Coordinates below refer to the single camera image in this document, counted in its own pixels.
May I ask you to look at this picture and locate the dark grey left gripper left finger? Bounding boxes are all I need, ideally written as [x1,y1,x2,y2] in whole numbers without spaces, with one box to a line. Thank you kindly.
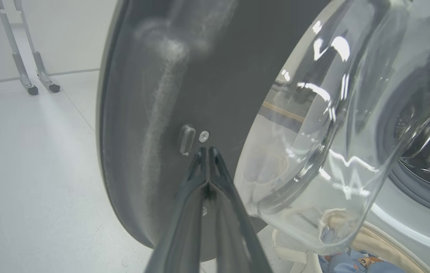
[145,147,209,273]

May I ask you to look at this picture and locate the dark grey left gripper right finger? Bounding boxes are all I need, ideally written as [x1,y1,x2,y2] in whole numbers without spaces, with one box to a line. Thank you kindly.
[208,147,272,273]

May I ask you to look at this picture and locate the blue cartoon print garment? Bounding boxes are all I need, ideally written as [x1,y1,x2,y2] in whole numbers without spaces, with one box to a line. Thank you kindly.
[318,248,407,273]

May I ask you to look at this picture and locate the round washing machine door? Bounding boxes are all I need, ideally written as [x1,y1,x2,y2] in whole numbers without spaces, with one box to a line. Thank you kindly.
[96,0,430,262]

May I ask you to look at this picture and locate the white washing machine body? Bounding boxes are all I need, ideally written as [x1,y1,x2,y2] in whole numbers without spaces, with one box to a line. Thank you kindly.
[367,0,430,273]

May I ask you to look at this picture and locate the grey rubber door gasket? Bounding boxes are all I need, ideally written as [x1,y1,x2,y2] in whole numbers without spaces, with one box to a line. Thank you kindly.
[376,49,430,220]

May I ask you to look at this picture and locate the cream canvas laundry basket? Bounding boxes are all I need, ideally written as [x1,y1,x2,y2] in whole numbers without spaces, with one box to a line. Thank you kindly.
[272,212,430,273]

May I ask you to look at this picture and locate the grey metal stand leg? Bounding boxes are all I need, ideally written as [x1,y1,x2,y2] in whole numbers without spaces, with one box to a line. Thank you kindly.
[14,0,61,93]
[0,0,39,95]

